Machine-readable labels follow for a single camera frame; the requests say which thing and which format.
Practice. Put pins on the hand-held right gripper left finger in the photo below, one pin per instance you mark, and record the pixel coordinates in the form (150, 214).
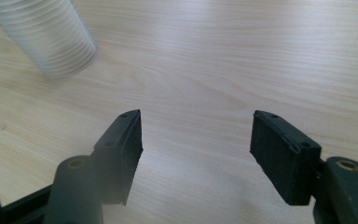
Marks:
(118, 155)

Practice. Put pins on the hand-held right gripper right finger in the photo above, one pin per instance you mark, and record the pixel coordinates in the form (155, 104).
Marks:
(279, 161)

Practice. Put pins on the stack of nested plastic cups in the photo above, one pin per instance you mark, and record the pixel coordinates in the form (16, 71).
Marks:
(46, 34)

